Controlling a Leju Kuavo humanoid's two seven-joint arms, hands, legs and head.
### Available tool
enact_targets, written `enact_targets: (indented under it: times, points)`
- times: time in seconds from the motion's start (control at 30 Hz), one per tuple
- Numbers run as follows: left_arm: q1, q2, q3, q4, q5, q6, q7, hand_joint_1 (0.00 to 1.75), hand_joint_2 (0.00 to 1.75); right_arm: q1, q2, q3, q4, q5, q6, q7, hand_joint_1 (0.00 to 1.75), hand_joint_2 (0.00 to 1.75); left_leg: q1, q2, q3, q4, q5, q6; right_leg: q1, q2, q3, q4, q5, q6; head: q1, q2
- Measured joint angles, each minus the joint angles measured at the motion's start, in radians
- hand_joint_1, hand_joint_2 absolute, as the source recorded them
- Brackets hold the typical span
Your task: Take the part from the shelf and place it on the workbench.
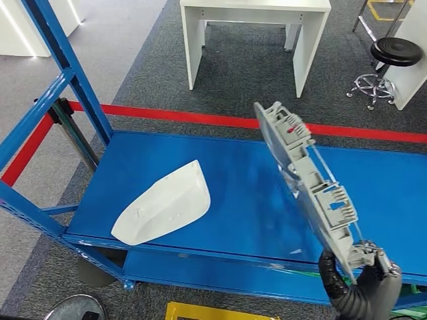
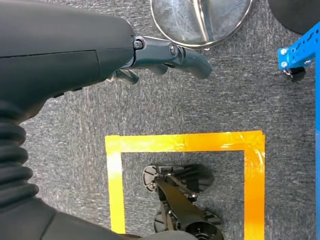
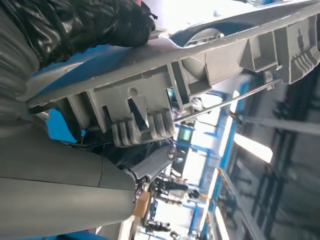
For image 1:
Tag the chrome stanchion post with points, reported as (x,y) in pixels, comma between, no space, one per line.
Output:
(69,309)
(75,134)

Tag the yellow floor tape square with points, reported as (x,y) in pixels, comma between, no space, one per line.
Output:
(373,11)
(200,311)

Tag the green plastic crate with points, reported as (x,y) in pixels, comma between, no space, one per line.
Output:
(413,309)

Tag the chrome chair frame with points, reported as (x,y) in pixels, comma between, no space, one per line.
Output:
(363,24)

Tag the red barrier belt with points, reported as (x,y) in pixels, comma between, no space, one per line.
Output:
(200,118)

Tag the grey plastic wheel hubcap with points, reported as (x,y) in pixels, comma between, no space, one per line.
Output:
(333,212)

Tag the blue metal shelf rack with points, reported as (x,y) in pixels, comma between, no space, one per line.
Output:
(217,168)

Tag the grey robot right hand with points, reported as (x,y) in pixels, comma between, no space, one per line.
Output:
(377,296)

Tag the black round stool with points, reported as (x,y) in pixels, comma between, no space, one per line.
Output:
(397,50)

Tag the white lit plinth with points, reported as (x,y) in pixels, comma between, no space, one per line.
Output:
(20,26)

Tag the white mirror cover part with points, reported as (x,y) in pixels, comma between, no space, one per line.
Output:
(166,207)

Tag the white side desk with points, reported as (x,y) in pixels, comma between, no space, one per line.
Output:
(410,79)

